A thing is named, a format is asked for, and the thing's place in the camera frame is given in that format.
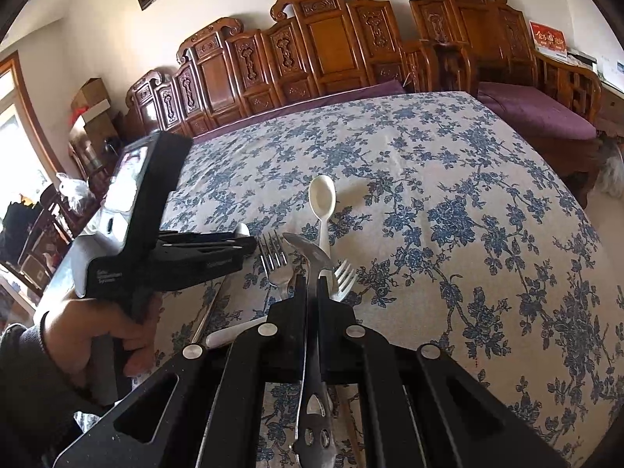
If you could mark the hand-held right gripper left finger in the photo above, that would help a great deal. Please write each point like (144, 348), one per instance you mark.
(287, 317)

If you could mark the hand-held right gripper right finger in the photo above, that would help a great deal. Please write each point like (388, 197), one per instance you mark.
(331, 321)

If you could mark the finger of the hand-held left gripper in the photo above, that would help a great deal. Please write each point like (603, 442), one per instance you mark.
(204, 236)
(209, 263)

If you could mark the white plastic fork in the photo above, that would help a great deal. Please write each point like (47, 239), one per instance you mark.
(341, 280)

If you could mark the wooden chopstick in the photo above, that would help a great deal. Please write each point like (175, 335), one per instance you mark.
(207, 309)

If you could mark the white soup spoon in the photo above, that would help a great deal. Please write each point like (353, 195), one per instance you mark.
(234, 334)

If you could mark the metal fork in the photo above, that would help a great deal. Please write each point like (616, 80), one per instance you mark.
(274, 261)

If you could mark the metal spoon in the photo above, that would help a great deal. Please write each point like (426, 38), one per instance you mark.
(312, 419)

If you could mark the person's left forearm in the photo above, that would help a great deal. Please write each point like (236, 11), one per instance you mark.
(29, 385)

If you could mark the person's left hand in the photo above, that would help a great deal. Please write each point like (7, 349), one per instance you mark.
(83, 331)

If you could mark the clear plastic bag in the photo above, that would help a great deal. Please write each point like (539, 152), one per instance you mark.
(75, 190)

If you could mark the wooden chair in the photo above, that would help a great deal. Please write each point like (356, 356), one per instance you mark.
(48, 243)

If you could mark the white flat box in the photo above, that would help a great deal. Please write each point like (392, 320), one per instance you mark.
(92, 113)

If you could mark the black bag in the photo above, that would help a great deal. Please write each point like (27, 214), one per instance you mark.
(19, 229)

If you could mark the brown cardboard box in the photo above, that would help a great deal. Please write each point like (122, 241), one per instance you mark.
(90, 92)

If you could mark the blue floral tablecloth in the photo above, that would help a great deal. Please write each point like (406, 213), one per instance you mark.
(438, 234)

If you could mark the purple sofa cushion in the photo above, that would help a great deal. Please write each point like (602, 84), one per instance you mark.
(341, 97)

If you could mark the carved wooden sofa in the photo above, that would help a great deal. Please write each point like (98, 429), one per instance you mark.
(317, 44)

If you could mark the purple armchair cushion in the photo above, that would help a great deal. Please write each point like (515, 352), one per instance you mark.
(536, 107)

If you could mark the grey fuzzy round object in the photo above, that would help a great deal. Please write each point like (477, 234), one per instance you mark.
(609, 170)

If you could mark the carved wooden armchair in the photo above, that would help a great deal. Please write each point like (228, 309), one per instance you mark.
(468, 24)

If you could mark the red card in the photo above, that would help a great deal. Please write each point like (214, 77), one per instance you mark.
(548, 36)

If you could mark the wooden window frame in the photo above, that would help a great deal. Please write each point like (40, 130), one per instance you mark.
(36, 117)

